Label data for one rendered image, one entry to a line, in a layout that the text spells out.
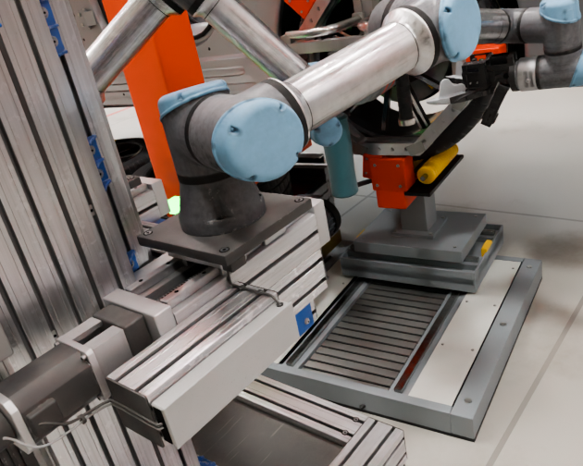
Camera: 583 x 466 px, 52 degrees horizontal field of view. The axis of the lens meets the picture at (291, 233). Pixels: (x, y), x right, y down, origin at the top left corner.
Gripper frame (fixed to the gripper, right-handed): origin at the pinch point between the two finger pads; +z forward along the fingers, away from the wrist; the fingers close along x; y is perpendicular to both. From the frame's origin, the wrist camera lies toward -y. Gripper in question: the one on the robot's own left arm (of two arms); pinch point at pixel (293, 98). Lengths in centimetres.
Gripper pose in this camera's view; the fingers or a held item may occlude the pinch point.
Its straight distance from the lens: 176.1
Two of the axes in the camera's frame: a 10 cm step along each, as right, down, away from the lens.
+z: -2.3, -3.8, 9.0
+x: 9.6, -2.6, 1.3
